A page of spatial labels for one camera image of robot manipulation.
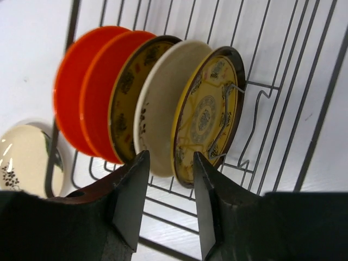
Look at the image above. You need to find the orange plate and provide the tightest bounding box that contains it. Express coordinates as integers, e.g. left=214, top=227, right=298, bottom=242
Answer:
left=79, top=30, right=156, bottom=163
left=53, top=26, right=129, bottom=157

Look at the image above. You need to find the cream plate floral print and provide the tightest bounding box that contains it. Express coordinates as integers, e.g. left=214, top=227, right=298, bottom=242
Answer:
left=133, top=40, right=212, bottom=178

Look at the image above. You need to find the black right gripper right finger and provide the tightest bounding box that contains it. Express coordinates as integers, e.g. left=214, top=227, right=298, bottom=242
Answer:
left=193, top=152, right=224, bottom=260

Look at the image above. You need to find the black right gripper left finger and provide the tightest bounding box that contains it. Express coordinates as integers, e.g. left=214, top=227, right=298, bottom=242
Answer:
left=106, top=150, right=150, bottom=252

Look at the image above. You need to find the yellow patterned plate brown rim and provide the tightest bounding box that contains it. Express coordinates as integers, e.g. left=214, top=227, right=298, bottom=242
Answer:
left=108, top=35, right=181, bottom=163

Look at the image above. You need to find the cream plate black leaf print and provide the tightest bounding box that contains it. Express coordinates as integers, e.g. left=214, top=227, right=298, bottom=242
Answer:
left=0, top=123, right=66, bottom=199

